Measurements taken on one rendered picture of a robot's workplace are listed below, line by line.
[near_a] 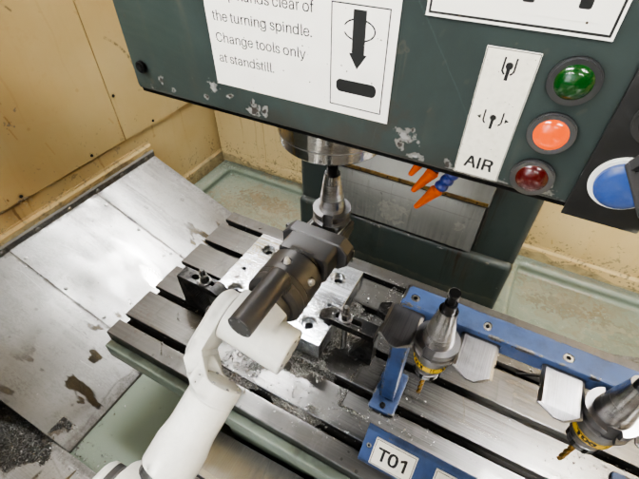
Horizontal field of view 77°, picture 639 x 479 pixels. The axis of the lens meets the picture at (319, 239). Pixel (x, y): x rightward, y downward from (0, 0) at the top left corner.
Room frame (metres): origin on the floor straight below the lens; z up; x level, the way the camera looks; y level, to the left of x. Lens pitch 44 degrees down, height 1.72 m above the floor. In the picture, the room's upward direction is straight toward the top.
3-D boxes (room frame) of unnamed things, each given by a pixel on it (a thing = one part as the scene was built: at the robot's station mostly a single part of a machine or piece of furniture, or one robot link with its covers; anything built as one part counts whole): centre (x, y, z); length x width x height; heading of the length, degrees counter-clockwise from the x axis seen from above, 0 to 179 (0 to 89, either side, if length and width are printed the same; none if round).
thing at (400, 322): (0.34, -0.12, 1.21); 0.07 x 0.05 x 0.01; 152
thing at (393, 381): (0.39, -0.15, 1.05); 0.10 x 0.05 x 0.30; 152
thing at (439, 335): (0.31, -0.17, 1.26); 0.04 x 0.04 x 0.07
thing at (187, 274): (0.60, 0.27, 0.97); 0.13 x 0.03 x 0.15; 62
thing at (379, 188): (0.91, -0.23, 1.16); 0.48 x 0.05 x 0.51; 62
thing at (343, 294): (0.61, 0.08, 0.97); 0.29 x 0.23 x 0.05; 62
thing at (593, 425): (0.21, -0.36, 1.21); 0.06 x 0.06 x 0.03
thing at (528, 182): (0.22, -0.14, 1.57); 0.02 x 0.01 x 0.02; 62
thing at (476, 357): (0.29, -0.22, 1.21); 0.07 x 0.05 x 0.01; 152
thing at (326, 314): (0.50, -0.06, 0.97); 0.13 x 0.03 x 0.15; 62
